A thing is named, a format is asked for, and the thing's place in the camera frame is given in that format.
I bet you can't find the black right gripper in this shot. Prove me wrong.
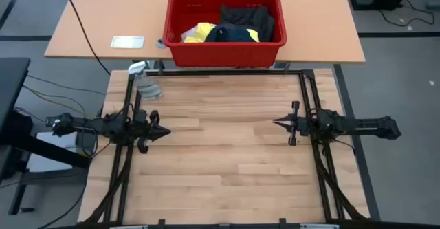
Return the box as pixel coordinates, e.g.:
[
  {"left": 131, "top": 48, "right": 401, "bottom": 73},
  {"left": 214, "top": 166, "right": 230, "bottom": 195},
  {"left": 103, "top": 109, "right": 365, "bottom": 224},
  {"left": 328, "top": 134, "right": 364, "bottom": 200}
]
[{"left": 272, "top": 100, "right": 312, "bottom": 147}]

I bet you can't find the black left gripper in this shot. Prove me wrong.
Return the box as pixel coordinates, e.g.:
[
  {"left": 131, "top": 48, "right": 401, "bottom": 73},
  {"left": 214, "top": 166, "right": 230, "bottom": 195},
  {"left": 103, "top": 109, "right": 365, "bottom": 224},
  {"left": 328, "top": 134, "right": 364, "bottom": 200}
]
[{"left": 132, "top": 109, "right": 172, "bottom": 154}]

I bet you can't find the navy blue garment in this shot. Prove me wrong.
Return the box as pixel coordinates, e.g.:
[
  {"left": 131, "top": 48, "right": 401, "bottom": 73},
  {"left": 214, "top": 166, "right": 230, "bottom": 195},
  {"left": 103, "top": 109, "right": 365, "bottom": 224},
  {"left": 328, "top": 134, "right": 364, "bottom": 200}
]
[{"left": 205, "top": 23, "right": 257, "bottom": 43}]

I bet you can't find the yellow t-shirt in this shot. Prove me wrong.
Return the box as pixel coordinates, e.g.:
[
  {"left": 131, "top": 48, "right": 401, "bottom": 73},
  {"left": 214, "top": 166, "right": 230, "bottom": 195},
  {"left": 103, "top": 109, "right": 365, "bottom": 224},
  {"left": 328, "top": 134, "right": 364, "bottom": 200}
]
[{"left": 184, "top": 21, "right": 261, "bottom": 43}]

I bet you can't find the dark grey sweatshirt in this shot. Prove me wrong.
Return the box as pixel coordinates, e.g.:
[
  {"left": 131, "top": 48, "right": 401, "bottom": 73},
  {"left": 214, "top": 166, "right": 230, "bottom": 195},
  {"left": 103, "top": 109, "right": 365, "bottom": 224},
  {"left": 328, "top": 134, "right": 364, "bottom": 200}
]
[{"left": 219, "top": 4, "right": 276, "bottom": 43}]

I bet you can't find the red plastic laundry basket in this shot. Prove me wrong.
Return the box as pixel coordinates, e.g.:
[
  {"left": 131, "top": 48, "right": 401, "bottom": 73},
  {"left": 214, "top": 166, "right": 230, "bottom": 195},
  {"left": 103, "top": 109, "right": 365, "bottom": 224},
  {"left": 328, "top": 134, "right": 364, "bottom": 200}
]
[{"left": 162, "top": 0, "right": 288, "bottom": 68}]

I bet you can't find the clear spray bottle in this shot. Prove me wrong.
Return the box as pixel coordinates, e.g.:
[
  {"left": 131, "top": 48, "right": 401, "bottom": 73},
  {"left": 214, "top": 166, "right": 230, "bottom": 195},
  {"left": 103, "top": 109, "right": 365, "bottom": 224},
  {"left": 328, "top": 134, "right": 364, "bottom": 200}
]
[{"left": 127, "top": 61, "right": 164, "bottom": 101}]

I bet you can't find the white knitted garment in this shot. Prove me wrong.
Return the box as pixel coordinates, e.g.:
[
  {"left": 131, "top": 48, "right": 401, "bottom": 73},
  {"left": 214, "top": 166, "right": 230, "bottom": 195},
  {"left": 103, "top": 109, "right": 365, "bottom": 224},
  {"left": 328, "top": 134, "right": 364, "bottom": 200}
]
[{"left": 180, "top": 25, "right": 199, "bottom": 43}]

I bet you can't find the beige wooden desk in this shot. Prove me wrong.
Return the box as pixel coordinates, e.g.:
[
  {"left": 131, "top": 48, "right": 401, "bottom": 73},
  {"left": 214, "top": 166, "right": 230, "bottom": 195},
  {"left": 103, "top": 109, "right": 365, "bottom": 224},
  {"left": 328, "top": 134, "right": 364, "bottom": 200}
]
[{"left": 43, "top": 0, "right": 366, "bottom": 68}]

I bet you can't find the black aluminium table frame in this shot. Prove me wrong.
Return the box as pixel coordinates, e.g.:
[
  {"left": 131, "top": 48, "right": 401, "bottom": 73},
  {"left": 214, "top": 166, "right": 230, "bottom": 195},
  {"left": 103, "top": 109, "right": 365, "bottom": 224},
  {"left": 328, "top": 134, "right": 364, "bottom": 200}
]
[{"left": 82, "top": 69, "right": 371, "bottom": 229}]

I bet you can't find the long black cable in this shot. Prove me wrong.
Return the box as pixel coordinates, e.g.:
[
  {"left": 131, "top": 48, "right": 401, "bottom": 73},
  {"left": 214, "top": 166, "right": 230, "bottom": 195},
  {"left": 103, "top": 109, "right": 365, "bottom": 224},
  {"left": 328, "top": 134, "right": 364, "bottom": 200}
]
[{"left": 60, "top": 0, "right": 111, "bottom": 76}]

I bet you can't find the black floor cable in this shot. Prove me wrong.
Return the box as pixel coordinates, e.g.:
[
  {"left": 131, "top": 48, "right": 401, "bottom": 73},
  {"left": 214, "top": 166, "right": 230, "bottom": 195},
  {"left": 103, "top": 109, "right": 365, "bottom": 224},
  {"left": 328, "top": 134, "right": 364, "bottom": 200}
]
[{"left": 377, "top": 0, "right": 436, "bottom": 28}]

